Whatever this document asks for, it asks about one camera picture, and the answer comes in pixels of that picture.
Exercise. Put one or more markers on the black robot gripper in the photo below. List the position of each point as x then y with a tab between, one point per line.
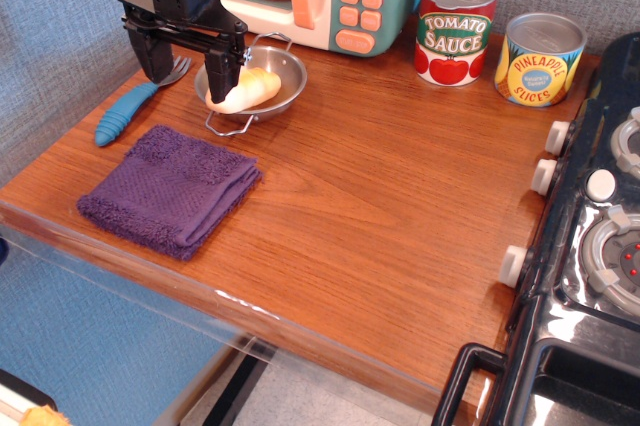
155	55

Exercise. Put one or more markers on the purple folded towel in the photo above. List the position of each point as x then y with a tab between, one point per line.
170	192

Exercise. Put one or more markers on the white stove knob lower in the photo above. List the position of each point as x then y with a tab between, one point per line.
512	264

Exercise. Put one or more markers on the white stove knob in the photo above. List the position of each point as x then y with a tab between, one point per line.
512	264
556	137
543	176

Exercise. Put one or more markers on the toy bread roll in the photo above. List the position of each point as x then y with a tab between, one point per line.
255	86

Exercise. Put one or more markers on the small steel pan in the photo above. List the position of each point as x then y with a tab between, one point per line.
270	51

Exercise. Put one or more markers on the tomato sauce can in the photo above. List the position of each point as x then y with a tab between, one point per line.
451	40

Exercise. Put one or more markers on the pineapple slices can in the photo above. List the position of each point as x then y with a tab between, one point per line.
539	59

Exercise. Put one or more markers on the white stove knob middle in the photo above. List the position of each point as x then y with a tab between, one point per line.
543	176

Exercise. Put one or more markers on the white stove knob upper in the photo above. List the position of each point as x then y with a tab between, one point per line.
556	137

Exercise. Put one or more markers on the black toy stove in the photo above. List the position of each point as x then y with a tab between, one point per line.
572	354

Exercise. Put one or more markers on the blue handled toy fork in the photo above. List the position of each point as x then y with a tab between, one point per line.
119	115

